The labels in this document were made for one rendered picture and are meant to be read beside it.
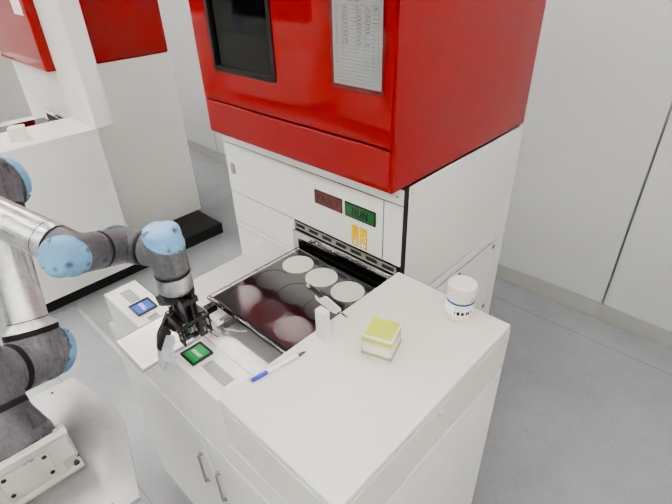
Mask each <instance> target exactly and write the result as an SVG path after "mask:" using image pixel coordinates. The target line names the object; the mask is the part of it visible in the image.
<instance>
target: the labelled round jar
mask: <svg viewBox="0 0 672 504"><path fill-rule="evenodd" d="M477 287H478V284H477V282H476V281H475V280H474V279H473V278H471V277H469V276H465V275H456V276H453V277H451V278H450V279H449V280H448V286H447V294H446V302H445V314H446V315H447V317H449V318H450V319H452V320H455V321H467V320H469V319H471V318H472V316H473V311H474V306H475V299H476V292H477Z"/></svg>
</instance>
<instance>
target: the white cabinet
mask: <svg viewBox="0 0 672 504"><path fill-rule="evenodd" d="M119 351H120V353H121V356H122V359H123V361H124V364H125V367H126V369H127V372H128V374H129V377H130V380H131V382H132V385H133V388H134V390H135V393H136V395H137V398H138V401H139V403H140V406H141V409H142V411H143V414H144V416H145V419H146V422H147V424H148V427H149V430H150V432H151V435H152V437H153V440H154V443H155V445H156V448H157V451H158V453H159V456H160V458H161V461H162V464H163V466H164V469H165V470H166V471H167V472H168V474H169V475H170V476H171V477H172V478H173V480H174V481H175V482H176V483H177V485H178V486H179V487H180V488H181V489H182V491H183V492H184V493H185V494H186V496H187V497H188V498H189V499H190V500H191V502H192V503H193V504H289V503H288V502H287V501H286V500H285V499H284V498H283V497H282V496H281V495H280V494H279V493H278V492H277V491H276V490H275V489H274V488H273V487H272V486H271V485H270V484H269V483H268V482H267V481H266V480H265V479H264V478H263V477H262V476H261V475H260V474H259V473H258V472H257V471H256V470H255V469H254V468H253V466H252V465H251V464H250V463H249V462H248V461H247V460H246V459H245V458H244V457H243V456H242V455H241V454H240V453H239V452H238V451H237V450H236V449H235V448H234V447H233V446H232V445H231V444H230V443H226V441H225V440H224V439H223V438H222V437H221V436H220V435H219V434H218V433H217V432H216V431H215V430H214V429H213V428H212V427H211V426H210V425H209V424H208V423H207V422H206V421H205V420H204V419H203V418H202V417H201V416H200V415H199V414H198V413H197V412H196V411H195V410H194V409H193V408H192V407H191V406H190V405H189V404H188V403H187V402H186V401H185V400H184V399H183V398H182V397H181V396H180V395H179V394H178V393H177V392H176V391H175V390H174V389H173V388H172V387H171V386H170V385H169V384H168V383H167V382H166V381H165V380H164V379H163V378H162V377H161V376H160V375H159V374H158V373H157V372H156V371H155V370H154V369H153V368H152V367H151V368H150V369H148V370H146V371H145V372H143V373H142V372H141V371H140V370H139V369H138V368H137V367H136V366H135V365H134V364H133V363H132V362H131V361H130V360H129V359H128V358H127V357H126V355H125V354H124V353H123V352H122V351H121V350H120V349H119ZM501 370H502V369H501V368H500V369H499V371H498V372H497V373H496V374H495V375H494V376H493V378H492V379H491V380H490V381H489V382H488V383H487V384H486V386H485V387H484V388H483V389H482V390H481V391H480V393H479V394H478V395H477V396H476V397H475V398H474V400H473V401H472V402H471V403H470V404H469V405H468V406H467V408H466V409H465V410H464V411H463V412H462V413H461V415H460V416H459V417H458V418H457V419H456V420H455V422H454V423H453V424H452V425H451V426H450V427H449V429H448V430H447V431H446V432H445V433H444V434H443V435H442V437H441V438H440V439H439V440H438V441H437V442H436V444H435V445H434V446H433V447H432V448H431V449H430V451H429V452H428V453H427V454H426V455H425V456H424V457H423V459H422V460H421V461H420V462H419V463H418V464H417V466H416V467H415V468H414V469H413V470H412V471H411V473H410V474H409V475H408V476H407V477H406V478H405V480H404V481H403V482H402V483H401V484H400V485H399V486H398V488H397V489H396V490H395V491H394V492H393V493H392V495H391V496H390V497H389V498H388V499H387V500H386V502H385V503H384V504H471V503H472V498H473V494H474V490H475V485H476V481H477V476H478V472H479V467H480V463H481V459H482V454H483V450H484V445H485V441H486V436H487V432H488V428H489V423H490V419H491V414H492V410H493V405H494V401H495V397H496V392H497V388H498V383H499V379H500V375H501Z"/></svg>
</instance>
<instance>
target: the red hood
mask: <svg viewBox="0 0 672 504"><path fill-rule="evenodd" d="M188 2H189V7H190V13H191V19H192V24H193V30H194V36H195V41H196V47H197V53H198V58H199V64H200V70H201V76H202V81H203V87H204V93H205V98H206V104H207V110H208V115H209V121H210V127H211V130H212V131H215V132H218V133H221V134H223V135H226V136H229V137H232V138H235V139H238V140H240V141H243V142H246V143H249V144H252V145H254V146H257V147H260V148H263V149H266V150H268V151H271V152H274V153H277V154H280V155H283V156H285V157H288V158H291V159H294V160H297V161H299V162H302V163H305V164H308V165H311V166H313V167H316V168H319V169H322V170H325V171H328V172H330V173H333V174H336V175H339V176H342V177H344V178H347V179H350V180H353V181H356V182H358V183H361V184H364V185H367V186H370V187H372V188H375V189H378V190H381V191H384V192H387V193H389V194H393V193H395V192H397V191H398V190H400V189H402V188H404V187H406V186H408V185H410V184H411V183H413V182H415V181H417V180H419V179H421V178H422V177H424V176H426V175H428V174H430V173H432V172H433V171H435V170H437V169H439V168H441V167H443V166H445V165H446V164H448V163H450V162H452V161H454V160H456V159H457V158H459V157H461V156H463V155H465V154H467V153H468V152H470V151H472V150H474V149H476V148H478V147H480V146H481V145H483V144H485V143H487V142H489V141H491V140H492V139H494V138H496V137H498V136H500V135H502V134H503V133H505V132H507V131H509V130H511V129H513V128H515V127H516V126H518V125H520V124H522V123H523V122H524V118H525V112H526V107H527V102H528V96H529V91H530V86H531V80H532V75H533V70H534V64H535V59H536V54H537V48H538V43H539V38H540V32H541V27H542V22H543V16H544V11H545V6H546V0H188Z"/></svg>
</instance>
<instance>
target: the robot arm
mask: <svg viewBox="0 0 672 504"><path fill-rule="evenodd" d="M30 192H32V183H31V180H30V177H29V175H28V173H27V171H26V170H25V169H24V167H23V166H22V165H21V164H19V163H18V162H16V161H15V160H13V159H11V158H7V157H0V306H1V310H2V313H3V316H4V320H5V323H6V329H5V330H4V332H3V333H2V334H1V339H2V342H3V346H1V343H0V463H1V462H2V461H4V460H6V459H8V458H10V457H11V456H13V455H15V454H17V453H18V452H20V451H22V450H24V449H25V448H27V447H29V446H31V445H32V444H34V443H36V442H37V441H39V440H41V439H42V438H44V437H46V436H47V435H49V434H50V433H52V430H53V429H55V428H56V427H55V426H54V424H53V422H52V421H51V420H50V419H49V418H48V417H47V416H46V415H44V414H43V413H42V412H41V411H40V410H39V409H37V408H36V407H35V406H34V405H33V404H32V403H31V402H30V400H29V398H28V396H27V394H26V392H27V391H29V390H31V389H33V388H35V387H37V386H39V385H41V384H43V383H46V382H48V381H51V380H54V379H56V378H58V377H59V376H60V375H62V374H63V373H65V372H67V371H68V370H69V369H70V368H71V367H72V366H73V363H74V362H75V360H76V357H77V343H76V340H75V338H74V336H73V334H72V333H69V330H68V329H67V328H65V327H61V326H59V322H58V320H57V319H55V318H53V317H51V316H50V315H49V314H48V311H47V307H46V304H45V300H44V297H43V293H42V290H41V286H40V283H39V279H38V276H37V272H36V269H35V265H34V262H33V258H32V256H35V257H37V258H38V262H39V265H40V267H41V268H43V269H44V270H45V273H46V274H47V275H49V276H51V277H54V278H65V277H76V276H79V275H82V274H84V273H87V272H91V271H95V270H99V269H104V268H108V267H113V266H117V265H121V264H126V263H127V264H135V265H141V266H149V267H151V269H152V272H153V275H154V279H155V283H156V286H157V290H158V293H159V295H158V296H156V297H155V298H156V300H157V302H158V304H159V306H170V307H168V309H169V310H168V311H166V312H165V315H164V317H163V320H162V323H161V325H160V327H159V329H158V331H157V337H156V340H157V353H158V360H159V364H160V367H161V369H162V370H165V367H166V364H167V362H168V363H171V364H174V363H175V360H176V355H175V352H174V345H175V336H174V335H171V331H173V332H176V333H177V334H178V335H179V339H180V342H181V343H182V344H183V345H184V346H185V347H187V344H186V341H189V340H190V339H191V338H196V337H198V336H199V335H200V336H202V337H203V336H204V335H206V334H208V333H209V332H210V333H212V334H213V335H215V336H216V337H218V336H219V334H218V333H220V334H222V333H221V332H220V331H219V330H218V329H217V327H216V325H215V324H214V322H213V321H212V320H211V319H210V315H209V313H208V312H207V311H206V310H205V309H204V308H202V307H201V306H199V305H198V304H196V302H197V301H198V296H197V295H196V294H194V293H195V288H194V281H193V277H192V273H191V272H192V271H193V270H192V268H190V264H189V260H188V255H187V251H186V247H185V239H184V237H183V236H182V232H181V229H180V226H179V225H178V224H177V223H176V222H174V221H171V220H163V221H155V222H152V223H150V224H148V225H146V226H145V227H144V228H143V229H137V228H130V227H125V226H122V225H105V226H102V227H101V228H100V229H99V230H97V231H92V232H85V233H82V232H78V231H76V230H74V229H71V228H69V227H67V226H65V225H62V224H60V223H58V222H56V221H54V220H52V219H49V218H47V217H45V216H43V215H41V214H39V213H36V212H34V211H32V210H30V209H28V208H26V206H25V203H26V202H27V201H28V200H29V199H30V197H31V194H30ZM208 331H209V332H208ZM181 338H182V339H181Z"/></svg>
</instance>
